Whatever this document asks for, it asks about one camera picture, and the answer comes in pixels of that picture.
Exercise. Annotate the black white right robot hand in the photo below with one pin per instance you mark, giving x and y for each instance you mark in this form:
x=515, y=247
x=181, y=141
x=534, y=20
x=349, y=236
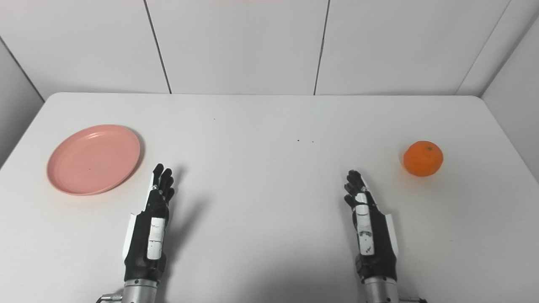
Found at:
x=379, y=248

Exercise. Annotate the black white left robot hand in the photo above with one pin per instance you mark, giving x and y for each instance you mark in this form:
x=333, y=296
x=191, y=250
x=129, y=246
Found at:
x=143, y=248

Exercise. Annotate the orange fruit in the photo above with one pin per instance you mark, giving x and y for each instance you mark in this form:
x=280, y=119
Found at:
x=423, y=159

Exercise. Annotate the pink round plate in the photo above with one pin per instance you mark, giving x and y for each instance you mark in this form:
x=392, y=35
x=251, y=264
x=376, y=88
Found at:
x=93, y=160

